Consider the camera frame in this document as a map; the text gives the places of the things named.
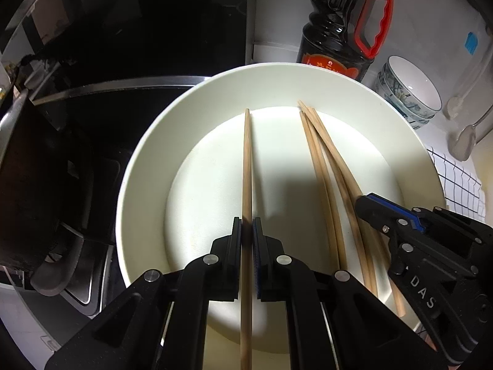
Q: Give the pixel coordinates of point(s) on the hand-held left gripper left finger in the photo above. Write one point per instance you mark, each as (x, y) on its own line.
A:
(235, 254)

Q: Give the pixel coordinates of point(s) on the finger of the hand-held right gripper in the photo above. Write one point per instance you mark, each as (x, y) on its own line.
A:
(419, 223)
(377, 217)

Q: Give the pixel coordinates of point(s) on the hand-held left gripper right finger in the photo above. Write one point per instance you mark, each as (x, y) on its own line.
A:
(257, 262)

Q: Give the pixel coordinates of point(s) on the slim wooden chopstick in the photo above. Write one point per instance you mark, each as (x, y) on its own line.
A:
(247, 162)
(347, 206)
(335, 150)

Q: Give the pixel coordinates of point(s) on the large white basin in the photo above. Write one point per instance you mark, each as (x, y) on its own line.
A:
(215, 185)

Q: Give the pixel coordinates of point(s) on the curved wooden chopstick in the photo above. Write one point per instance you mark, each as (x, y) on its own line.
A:
(316, 162)

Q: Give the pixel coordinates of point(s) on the white checked cloth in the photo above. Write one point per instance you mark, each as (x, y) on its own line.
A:
(458, 177)

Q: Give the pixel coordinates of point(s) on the blue patterned white bowl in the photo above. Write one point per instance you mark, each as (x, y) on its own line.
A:
(423, 116)
(416, 84)
(418, 124)

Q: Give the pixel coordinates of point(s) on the white dish brush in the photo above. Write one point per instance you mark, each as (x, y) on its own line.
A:
(454, 104)

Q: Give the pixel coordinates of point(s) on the black glass cooktop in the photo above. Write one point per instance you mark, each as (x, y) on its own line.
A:
(96, 123)

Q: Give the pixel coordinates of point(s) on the dark soy sauce bottle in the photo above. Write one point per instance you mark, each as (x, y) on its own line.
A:
(331, 27)

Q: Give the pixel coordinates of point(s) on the dark metal wok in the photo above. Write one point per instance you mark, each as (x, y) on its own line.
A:
(27, 185)

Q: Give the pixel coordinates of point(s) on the black glass range hood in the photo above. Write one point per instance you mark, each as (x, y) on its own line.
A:
(154, 27)

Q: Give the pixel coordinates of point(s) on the blue wall hook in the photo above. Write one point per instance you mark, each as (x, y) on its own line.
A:
(472, 42)

